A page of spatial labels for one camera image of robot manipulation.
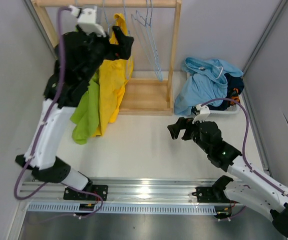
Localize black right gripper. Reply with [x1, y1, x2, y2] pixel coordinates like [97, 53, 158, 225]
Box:
[167, 115, 211, 155]

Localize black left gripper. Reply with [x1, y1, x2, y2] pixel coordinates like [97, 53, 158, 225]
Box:
[76, 22, 133, 83]

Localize blue hanger of light shorts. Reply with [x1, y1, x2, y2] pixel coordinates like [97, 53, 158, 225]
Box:
[122, 0, 133, 80]

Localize blue hanger of navy shorts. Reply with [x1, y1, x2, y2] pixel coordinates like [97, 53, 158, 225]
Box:
[131, 10, 163, 82]

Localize light blue shorts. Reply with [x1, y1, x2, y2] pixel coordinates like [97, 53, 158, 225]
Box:
[173, 57, 244, 116]

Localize orange camouflage patterned shorts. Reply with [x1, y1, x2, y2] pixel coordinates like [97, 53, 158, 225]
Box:
[227, 88, 240, 107]

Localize navy blue shorts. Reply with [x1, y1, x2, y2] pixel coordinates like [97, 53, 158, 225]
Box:
[208, 73, 244, 111]

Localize blue hanger of camouflage shorts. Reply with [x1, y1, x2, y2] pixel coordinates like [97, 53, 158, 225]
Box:
[134, 0, 163, 82]

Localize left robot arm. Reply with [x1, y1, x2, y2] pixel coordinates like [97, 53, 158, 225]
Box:
[15, 26, 134, 200]

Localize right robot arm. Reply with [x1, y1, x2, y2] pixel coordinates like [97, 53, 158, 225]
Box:
[167, 117, 288, 239]

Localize yellow shorts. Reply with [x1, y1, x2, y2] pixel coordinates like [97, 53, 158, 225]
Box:
[91, 13, 135, 138]

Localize blue hanger of yellow shorts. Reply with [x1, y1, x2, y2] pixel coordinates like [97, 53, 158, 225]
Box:
[102, 0, 113, 33]

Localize lime green shorts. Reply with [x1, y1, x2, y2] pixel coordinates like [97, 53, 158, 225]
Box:
[70, 26, 102, 146]

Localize wooden clothes rack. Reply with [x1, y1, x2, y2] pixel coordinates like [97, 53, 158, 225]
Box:
[30, 0, 182, 116]

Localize white plastic basket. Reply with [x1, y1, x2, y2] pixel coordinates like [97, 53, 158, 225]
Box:
[180, 69, 242, 116]

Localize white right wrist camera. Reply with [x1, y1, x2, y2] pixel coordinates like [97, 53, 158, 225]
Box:
[192, 104, 210, 123]

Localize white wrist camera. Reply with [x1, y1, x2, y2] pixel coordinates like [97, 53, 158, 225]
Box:
[69, 5, 106, 37]
[192, 104, 210, 123]

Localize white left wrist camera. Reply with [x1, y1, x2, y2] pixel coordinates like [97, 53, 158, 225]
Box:
[69, 5, 106, 37]

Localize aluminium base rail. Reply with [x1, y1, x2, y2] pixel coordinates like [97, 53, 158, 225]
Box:
[18, 178, 216, 204]

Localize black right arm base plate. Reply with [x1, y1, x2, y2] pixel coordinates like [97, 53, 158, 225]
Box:
[191, 186, 227, 203]

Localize slotted cable duct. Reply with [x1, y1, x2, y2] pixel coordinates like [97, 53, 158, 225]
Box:
[28, 202, 219, 216]

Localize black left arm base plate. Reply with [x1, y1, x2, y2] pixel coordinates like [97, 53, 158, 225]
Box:
[63, 184, 108, 201]

